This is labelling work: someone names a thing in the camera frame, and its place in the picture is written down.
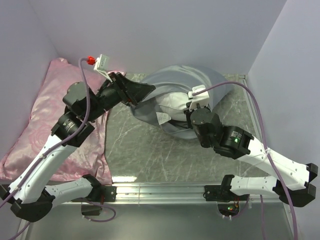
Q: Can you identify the pink satin rose pillow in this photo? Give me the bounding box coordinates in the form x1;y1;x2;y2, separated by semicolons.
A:
0;58;112;185

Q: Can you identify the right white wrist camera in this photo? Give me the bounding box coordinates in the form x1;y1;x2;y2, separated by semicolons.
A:
187;84;210;112

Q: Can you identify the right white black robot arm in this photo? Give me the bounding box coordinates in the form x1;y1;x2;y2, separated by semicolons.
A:
183;102;318;208

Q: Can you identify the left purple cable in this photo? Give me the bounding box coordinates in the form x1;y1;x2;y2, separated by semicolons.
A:
0;58;117;240

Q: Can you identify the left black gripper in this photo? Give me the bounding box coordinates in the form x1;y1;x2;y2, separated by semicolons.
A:
85;71;156;122

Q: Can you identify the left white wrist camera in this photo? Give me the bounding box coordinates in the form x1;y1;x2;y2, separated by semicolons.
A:
86;54;111;81

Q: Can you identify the white pillow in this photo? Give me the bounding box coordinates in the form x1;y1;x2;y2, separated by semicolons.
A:
155;92;189;122

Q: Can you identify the grey satin pillowcase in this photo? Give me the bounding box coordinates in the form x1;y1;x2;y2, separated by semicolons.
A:
130;65;227;140

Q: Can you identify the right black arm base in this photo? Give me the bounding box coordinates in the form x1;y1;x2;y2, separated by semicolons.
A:
203;174;251;218

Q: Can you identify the aluminium mounting rail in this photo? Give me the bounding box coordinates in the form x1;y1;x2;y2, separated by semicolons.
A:
14;181;292;240

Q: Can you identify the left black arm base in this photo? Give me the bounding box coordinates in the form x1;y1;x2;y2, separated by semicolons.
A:
81;185;117;217

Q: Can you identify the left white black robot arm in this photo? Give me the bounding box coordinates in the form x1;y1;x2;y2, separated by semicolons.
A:
0;72;156;223

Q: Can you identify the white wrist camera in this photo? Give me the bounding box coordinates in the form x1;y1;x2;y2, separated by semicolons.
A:
187;84;210;112
86;54;111;81

